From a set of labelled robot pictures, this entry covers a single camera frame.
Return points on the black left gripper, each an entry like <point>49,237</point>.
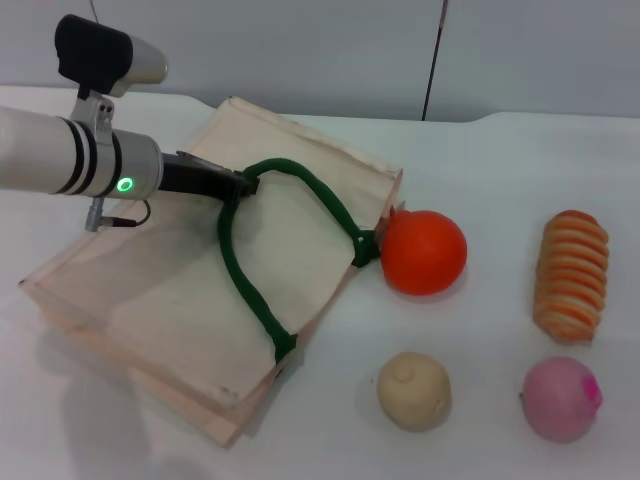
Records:
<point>190,180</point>

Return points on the pink peach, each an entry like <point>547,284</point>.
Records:
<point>557,400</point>

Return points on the orange fruit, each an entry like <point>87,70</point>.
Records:
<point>424,255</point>

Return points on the beige potato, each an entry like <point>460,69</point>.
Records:
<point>414,392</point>

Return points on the orange striped bread loaf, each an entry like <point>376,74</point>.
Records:
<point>570,280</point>

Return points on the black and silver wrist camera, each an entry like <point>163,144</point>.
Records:
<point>100,55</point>

